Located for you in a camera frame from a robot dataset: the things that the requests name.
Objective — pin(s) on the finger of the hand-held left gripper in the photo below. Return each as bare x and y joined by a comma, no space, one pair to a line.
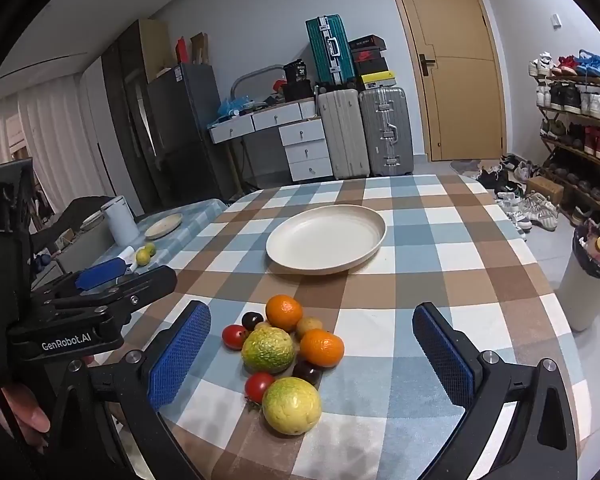
145,285
102,272

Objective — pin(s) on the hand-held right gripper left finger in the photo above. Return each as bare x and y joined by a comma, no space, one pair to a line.
180,355

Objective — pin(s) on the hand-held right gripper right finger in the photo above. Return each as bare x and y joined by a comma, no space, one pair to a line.
442,355

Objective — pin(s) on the red tomato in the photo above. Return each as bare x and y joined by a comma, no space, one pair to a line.
234,336
258,386

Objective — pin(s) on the dark purple plum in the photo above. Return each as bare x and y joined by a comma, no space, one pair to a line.
252,320
307,372

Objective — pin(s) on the small yellow-brown fruit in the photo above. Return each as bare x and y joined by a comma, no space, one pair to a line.
310,326
262,325

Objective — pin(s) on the green-yellow bumpy citrus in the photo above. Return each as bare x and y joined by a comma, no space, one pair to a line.
268,350

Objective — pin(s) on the orange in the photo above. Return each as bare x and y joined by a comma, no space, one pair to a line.
284,311
321,347

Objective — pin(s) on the yellow round citrus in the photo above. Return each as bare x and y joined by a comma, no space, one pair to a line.
291,405

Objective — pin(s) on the cream round plate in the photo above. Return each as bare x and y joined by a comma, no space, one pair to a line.
326,239

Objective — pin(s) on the person's left hand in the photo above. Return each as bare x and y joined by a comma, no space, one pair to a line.
22,410

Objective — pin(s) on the white tube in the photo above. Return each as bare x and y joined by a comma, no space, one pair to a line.
125,255

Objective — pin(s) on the small green lime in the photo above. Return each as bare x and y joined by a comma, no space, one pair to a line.
145,255

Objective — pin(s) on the grey bowl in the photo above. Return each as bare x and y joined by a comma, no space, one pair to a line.
91,220

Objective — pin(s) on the white kettle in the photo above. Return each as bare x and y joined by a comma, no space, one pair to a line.
120,217

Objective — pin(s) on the small wooden plate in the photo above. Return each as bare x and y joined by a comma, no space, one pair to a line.
163,225

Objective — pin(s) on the light blue checkered cloth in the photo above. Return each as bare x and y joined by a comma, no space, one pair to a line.
200,215

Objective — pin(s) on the white curtains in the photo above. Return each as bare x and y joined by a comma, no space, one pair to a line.
45,125

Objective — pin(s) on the white trash bin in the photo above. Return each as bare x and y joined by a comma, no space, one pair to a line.
587,285

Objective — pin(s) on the dark grey refrigerator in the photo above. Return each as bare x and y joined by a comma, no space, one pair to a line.
185,120

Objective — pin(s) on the pile of shoes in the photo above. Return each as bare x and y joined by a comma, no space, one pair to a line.
525,205

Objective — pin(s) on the dark tall cabinet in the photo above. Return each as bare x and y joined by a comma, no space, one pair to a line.
130,100

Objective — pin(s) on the grey floor mat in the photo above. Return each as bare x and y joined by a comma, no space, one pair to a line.
465,165

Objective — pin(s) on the small cardboard box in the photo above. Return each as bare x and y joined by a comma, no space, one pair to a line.
545,189

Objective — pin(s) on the blue plastic bag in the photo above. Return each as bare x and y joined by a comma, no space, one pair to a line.
232,106

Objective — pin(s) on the white desk with drawers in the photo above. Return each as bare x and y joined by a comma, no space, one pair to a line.
302,135

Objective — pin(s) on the large cardboard box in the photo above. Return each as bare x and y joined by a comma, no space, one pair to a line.
157,50

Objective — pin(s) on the silver suitcase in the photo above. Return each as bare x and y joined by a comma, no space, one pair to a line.
386,132

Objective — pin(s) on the red bag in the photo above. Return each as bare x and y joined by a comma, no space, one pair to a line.
181,50

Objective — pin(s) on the brown paper bag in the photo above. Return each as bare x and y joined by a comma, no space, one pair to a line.
199,47

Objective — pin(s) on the beige suitcase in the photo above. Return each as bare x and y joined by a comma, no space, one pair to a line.
342,132

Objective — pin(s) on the black bag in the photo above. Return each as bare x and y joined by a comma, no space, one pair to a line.
297,91

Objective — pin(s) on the small black box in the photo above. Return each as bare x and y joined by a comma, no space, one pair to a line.
296,71

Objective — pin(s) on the shoe rack with shoes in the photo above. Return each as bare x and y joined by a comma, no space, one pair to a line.
577,125

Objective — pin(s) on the yellow black shoe box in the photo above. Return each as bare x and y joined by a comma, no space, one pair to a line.
377,80

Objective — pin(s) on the wooden door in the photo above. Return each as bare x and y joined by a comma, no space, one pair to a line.
442,60

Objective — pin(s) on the teal suitcase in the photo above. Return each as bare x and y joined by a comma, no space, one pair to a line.
328,50

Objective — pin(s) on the red black shoe box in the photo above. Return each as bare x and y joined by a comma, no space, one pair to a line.
369,55

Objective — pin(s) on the grey curved metal frame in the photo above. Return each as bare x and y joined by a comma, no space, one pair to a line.
250,76

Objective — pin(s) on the white wall switch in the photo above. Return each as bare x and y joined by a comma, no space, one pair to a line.
556,20

